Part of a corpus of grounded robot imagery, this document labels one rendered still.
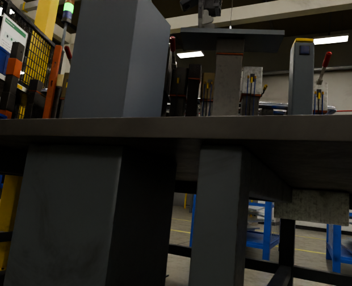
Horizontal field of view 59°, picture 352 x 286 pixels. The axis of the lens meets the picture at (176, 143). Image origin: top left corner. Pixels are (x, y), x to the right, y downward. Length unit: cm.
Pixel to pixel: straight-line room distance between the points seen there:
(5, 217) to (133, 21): 170
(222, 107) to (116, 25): 46
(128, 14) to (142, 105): 24
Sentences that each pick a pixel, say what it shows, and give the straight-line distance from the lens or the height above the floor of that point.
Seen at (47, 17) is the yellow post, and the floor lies 170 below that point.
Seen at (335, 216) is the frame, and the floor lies 54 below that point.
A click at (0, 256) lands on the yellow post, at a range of 232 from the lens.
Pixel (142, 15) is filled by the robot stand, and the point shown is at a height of 103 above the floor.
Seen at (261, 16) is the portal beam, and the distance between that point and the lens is 512.
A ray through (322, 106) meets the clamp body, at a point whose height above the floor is 96.
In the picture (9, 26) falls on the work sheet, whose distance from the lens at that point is 210.
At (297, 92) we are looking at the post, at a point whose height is 95.
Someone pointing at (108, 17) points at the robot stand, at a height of 102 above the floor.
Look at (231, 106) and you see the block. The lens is 112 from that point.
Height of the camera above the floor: 56
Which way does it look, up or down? 9 degrees up
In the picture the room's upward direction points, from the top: 6 degrees clockwise
